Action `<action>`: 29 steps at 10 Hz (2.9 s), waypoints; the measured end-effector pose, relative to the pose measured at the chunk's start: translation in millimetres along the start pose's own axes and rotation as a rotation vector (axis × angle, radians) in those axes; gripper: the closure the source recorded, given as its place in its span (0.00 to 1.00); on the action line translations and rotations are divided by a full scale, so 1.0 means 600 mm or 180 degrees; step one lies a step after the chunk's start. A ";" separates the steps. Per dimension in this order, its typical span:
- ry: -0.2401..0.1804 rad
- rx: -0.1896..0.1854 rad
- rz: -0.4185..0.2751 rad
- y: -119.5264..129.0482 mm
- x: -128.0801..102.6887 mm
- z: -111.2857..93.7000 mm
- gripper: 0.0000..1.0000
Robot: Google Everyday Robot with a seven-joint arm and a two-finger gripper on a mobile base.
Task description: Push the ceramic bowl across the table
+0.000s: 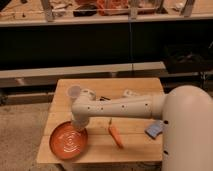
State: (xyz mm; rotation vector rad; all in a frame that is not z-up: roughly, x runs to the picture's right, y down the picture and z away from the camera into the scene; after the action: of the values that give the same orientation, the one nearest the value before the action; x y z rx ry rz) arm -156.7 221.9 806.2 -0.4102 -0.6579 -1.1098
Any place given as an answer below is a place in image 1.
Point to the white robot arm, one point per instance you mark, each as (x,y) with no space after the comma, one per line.
(187,114)

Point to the blue sponge block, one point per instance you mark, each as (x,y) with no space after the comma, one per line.
(155,129)

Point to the orange carrot toy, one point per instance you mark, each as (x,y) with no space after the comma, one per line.
(115,134)

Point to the black equipment case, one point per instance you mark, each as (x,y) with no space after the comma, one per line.
(185,58)

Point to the small wooden table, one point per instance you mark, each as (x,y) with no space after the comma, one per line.
(101,148)

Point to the small dark object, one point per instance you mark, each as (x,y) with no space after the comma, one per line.
(104,98)

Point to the orange ceramic bowl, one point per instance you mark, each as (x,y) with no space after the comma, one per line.
(67,143)

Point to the long shelf bench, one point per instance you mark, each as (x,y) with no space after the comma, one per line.
(42,41)

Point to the orange object on shelf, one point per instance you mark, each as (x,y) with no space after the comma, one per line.
(101,7)

